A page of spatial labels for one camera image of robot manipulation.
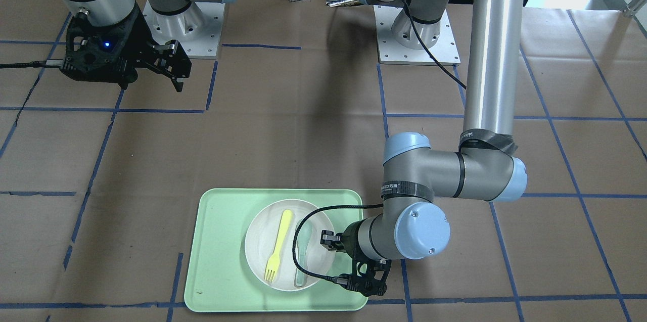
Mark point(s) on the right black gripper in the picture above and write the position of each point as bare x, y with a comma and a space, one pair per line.
132, 40

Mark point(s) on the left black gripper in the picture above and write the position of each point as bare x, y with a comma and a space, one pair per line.
349, 241

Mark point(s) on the white round plate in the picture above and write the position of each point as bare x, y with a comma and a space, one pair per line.
260, 240

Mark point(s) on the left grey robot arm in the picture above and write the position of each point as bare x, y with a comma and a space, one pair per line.
484, 168

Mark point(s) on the yellow plastic fork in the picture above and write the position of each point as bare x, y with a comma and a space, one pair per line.
274, 260

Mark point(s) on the grey-green spoon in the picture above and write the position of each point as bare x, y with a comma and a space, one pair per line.
300, 277

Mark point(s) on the brown paper table cover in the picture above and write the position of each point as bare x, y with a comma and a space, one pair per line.
100, 186

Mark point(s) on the light green tray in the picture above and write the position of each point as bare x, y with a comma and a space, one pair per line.
219, 278

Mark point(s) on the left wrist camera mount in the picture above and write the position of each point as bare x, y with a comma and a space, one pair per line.
368, 277

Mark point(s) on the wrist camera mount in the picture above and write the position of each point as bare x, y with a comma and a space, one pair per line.
368, 277
107, 54

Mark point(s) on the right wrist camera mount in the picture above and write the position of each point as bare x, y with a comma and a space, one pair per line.
107, 54

